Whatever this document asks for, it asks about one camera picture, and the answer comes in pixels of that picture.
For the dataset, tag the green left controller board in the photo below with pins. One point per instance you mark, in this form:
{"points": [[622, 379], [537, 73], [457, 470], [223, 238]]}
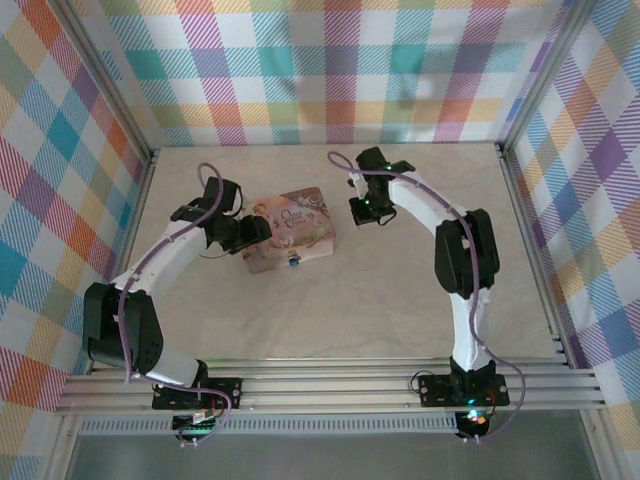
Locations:
{"points": [[192, 424]]}

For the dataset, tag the aluminium frame post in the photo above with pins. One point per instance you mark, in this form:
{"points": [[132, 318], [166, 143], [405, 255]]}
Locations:
{"points": [[545, 65], [107, 80]]}

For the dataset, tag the aluminium table side rail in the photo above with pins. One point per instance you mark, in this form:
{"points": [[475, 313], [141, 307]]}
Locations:
{"points": [[532, 250], [136, 215]]}

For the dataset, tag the right controller board with LEDs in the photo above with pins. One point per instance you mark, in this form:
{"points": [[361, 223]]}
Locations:
{"points": [[474, 420]]}

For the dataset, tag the small blue padlock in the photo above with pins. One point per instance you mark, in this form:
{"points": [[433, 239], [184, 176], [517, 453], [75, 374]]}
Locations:
{"points": [[293, 260]]}

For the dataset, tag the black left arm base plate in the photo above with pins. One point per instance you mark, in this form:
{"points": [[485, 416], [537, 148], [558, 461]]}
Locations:
{"points": [[225, 392]]}

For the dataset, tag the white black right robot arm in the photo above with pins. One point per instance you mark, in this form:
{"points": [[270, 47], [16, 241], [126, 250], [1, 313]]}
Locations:
{"points": [[425, 205]]}

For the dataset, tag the wide aluminium mounting rail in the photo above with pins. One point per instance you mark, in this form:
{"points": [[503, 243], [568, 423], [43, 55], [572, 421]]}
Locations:
{"points": [[330, 387]]}

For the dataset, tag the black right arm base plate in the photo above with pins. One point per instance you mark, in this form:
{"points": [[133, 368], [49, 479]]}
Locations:
{"points": [[435, 390]]}

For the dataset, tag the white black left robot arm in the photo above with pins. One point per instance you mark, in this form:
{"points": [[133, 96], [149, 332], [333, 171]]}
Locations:
{"points": [[150, 260]]}

